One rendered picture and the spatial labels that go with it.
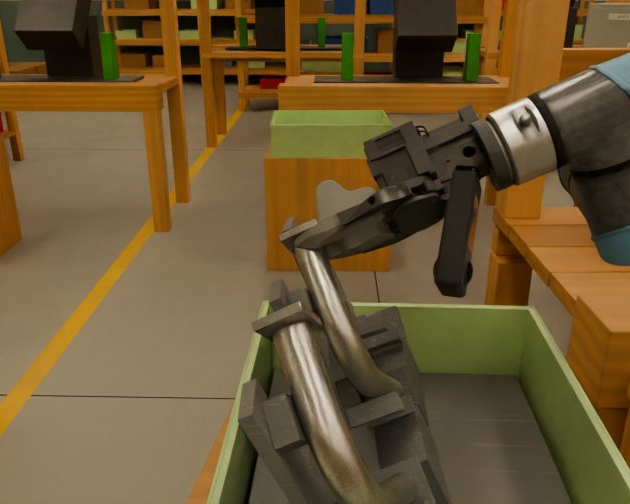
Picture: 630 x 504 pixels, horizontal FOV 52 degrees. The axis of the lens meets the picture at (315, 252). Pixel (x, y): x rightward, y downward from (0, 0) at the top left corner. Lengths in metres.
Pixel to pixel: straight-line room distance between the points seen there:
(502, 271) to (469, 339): 0.71
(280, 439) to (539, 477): 0.48
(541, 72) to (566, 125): 0.98
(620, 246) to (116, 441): 1.93
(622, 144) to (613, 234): 0.09
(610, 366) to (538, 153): 0.61
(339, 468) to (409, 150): 0.31
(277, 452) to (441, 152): 0.33
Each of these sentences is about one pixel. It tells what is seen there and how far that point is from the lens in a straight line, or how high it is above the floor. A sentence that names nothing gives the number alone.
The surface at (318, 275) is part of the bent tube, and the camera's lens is 0.62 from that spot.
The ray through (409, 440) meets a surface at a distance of 0.78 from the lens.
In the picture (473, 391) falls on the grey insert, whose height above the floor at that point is 0.85.
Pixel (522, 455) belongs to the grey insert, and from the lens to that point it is 0.91.
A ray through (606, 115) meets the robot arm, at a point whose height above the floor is 1.30.
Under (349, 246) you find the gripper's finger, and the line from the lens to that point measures 0.65.
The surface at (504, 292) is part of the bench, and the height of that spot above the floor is 0.68.
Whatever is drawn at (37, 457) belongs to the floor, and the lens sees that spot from 2.37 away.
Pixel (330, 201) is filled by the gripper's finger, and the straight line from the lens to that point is 0.62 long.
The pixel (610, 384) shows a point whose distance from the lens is 1.19.
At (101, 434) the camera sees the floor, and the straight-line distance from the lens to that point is 2.40.
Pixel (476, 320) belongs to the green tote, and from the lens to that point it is 1.02.
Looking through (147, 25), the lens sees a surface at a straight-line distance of 10.98.
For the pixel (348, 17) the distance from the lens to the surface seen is 8.07.
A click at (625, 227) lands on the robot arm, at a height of 1.20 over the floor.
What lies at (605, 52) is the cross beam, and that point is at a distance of 1.75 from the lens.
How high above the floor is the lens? 1.41
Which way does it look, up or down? 22 degrees down
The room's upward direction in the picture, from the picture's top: straight up
